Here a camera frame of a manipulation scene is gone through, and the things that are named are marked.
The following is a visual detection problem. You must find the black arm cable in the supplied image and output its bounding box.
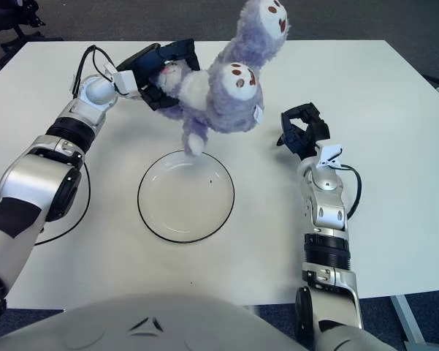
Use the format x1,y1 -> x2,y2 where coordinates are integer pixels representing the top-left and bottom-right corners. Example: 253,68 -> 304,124
337,164 -> 362,220
32,44 -> 115,246

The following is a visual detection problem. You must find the grey robot torso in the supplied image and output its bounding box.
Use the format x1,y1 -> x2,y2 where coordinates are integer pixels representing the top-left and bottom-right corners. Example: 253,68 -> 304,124
0,293 -> 311,351

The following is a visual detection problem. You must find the white plate with black rim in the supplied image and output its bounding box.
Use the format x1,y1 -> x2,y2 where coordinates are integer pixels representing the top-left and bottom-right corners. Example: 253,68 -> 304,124
137,148 -> 236,244

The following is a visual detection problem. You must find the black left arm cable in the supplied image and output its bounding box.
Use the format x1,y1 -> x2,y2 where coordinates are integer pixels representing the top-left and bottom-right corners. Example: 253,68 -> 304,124
32,44 -> 115,246

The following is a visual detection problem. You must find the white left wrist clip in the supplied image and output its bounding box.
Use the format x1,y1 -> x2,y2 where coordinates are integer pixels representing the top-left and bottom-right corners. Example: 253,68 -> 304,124
104,64 -> 136,97

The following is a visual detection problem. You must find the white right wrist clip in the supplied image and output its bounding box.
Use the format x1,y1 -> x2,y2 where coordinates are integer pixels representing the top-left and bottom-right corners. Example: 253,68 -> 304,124
316,144 -> 343,169

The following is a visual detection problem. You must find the black office chair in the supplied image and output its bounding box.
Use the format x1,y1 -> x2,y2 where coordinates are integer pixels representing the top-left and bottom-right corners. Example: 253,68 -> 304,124
0,0 -> 65,67

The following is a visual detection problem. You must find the purple plush bunny doll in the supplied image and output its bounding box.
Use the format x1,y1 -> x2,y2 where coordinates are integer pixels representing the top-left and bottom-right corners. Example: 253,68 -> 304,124
156,0 -> 290,157

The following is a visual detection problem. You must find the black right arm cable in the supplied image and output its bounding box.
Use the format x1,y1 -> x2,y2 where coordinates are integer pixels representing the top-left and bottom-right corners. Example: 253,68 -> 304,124
337,164 -> 362,220

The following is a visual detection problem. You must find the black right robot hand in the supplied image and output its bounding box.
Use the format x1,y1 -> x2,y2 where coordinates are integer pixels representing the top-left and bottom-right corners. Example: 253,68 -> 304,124
276,102 -> 332,160

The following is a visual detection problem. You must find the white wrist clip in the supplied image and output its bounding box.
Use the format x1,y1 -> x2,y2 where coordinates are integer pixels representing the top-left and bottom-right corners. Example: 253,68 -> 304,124
316,144 -> 343,169
104,64 -> 136,97

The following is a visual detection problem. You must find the grey table leg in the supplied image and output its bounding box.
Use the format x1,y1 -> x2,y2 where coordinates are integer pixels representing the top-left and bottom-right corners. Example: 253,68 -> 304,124
390,292 -> 434,347

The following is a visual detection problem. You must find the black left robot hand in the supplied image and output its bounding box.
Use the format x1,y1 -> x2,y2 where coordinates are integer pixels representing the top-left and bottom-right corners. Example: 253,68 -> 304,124
115,38 -> 202,112

